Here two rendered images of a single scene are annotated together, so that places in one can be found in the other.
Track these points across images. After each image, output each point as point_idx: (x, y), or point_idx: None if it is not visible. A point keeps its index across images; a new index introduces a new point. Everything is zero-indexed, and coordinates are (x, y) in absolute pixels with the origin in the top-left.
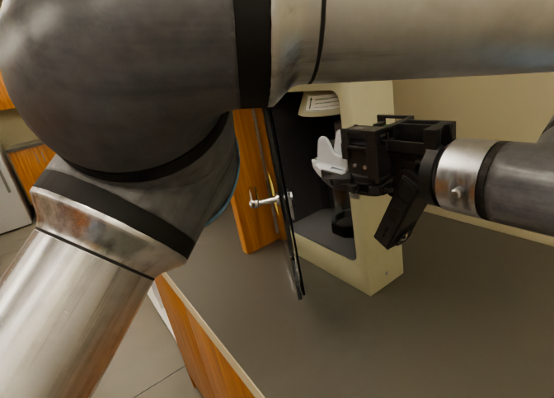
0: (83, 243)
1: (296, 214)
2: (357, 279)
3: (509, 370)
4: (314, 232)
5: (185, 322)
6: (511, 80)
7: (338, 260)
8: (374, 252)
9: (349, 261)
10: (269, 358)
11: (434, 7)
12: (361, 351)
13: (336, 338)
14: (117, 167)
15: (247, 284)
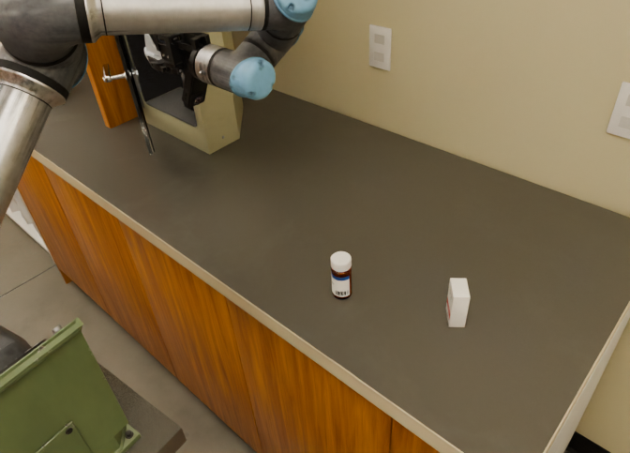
0: (24, 89)
1: (154, 91)
2: (200, 142)
3: (278, 187)
4: (169, 107)
5: (52, 201)
6: None
7: (186, 128)
8: (210, 119)
9: (193, 128)
10: (127, 194)
11: (137, 21)
12: (193, 185)
13: (178, 179)
14: (39, 61)
15: (111, 151)
